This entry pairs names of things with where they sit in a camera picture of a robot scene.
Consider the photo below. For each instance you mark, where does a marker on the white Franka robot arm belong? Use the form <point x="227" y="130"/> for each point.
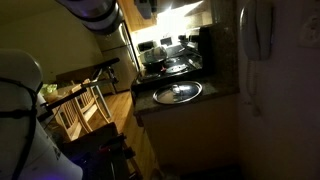
<point x="20" y="133"/>

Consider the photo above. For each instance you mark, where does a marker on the black kitchen stove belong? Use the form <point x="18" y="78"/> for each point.
<point x="156" y="78"/>

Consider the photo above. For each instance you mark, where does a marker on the small red object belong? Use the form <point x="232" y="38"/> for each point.
<point x="162" y="69"/>

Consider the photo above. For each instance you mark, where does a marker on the cooking pot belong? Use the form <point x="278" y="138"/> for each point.
<point x="154" y="56"/>

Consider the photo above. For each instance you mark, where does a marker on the small black box appliance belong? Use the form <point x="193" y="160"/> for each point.
<point x="147" y="46"/>
<point x="166" y="41"/>

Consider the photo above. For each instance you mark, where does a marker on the stainless steel refrigerator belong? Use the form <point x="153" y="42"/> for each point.
<point x="120" y="66"/>

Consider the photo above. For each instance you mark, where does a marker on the granite topped base cabinet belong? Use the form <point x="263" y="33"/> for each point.
<point x="193" y="133"/>

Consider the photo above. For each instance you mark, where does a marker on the grey tripod stand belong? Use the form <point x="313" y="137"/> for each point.
<point x="103" y="103"/>

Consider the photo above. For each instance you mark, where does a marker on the wooden dining chair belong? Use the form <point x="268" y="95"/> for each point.
<point x="87" y="100"/>
<point x="68" y="116"/>

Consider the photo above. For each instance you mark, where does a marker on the brown sofa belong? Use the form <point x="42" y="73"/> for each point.
<point x="78" y="75"/>

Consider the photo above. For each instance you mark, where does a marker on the black robot cart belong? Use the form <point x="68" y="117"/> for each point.
<point x="93" y="143"/>

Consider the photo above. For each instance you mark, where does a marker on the wooden dining table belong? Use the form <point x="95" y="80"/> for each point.
<point x="63" y="91"/>

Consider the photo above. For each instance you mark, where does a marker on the green item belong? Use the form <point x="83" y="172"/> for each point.
<point x="50" y="89"/>

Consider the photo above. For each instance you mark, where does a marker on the black stereo camera bar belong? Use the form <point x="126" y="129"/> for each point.
<point x="106" y="63"/>

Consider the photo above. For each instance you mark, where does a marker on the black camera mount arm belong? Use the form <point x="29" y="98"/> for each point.
<point x="96" y="82"/>

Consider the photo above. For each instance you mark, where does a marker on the wooden wall cabinet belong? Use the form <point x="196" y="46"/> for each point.
<point x="133" y="20"/>

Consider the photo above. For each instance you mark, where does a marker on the white wall telephone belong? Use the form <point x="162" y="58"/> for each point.
<point x="256" y="33"/>

